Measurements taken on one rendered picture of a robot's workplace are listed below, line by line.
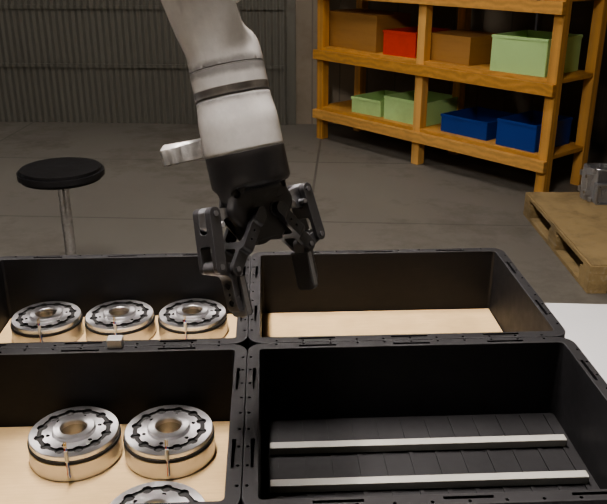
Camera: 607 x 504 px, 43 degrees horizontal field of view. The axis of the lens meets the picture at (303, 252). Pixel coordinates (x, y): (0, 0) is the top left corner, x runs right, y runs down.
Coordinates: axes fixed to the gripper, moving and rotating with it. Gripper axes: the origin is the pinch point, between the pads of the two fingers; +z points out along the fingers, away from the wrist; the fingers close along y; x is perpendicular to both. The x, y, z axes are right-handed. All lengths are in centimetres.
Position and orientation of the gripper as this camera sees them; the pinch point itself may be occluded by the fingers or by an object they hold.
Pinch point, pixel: (276, 296)
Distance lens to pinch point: 74.2
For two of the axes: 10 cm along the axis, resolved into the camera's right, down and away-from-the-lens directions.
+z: 2.0, 9.7, 1.3
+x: -7.3, 0.6, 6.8
